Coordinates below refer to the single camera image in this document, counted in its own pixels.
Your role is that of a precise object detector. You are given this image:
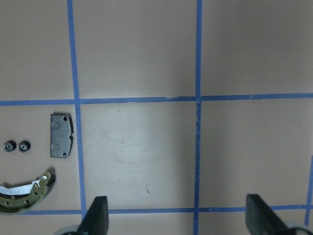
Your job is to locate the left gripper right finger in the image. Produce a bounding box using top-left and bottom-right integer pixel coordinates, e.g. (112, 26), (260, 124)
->
(246, 194), (288, 235)

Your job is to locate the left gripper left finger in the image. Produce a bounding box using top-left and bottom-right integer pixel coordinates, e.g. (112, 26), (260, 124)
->
(76, 196), (109, 235)

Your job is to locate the small black bearing gear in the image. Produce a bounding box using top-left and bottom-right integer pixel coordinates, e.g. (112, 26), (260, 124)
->
(18, 141), (31, 153)
(4, 141), (17, 152)

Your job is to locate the curved brake shoe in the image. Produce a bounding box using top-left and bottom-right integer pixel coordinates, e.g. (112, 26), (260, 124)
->
(0, 167), (56, 215)

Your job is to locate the black brake pad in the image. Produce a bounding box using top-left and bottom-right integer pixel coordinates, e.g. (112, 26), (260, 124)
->
(50, 113), (73, 159)

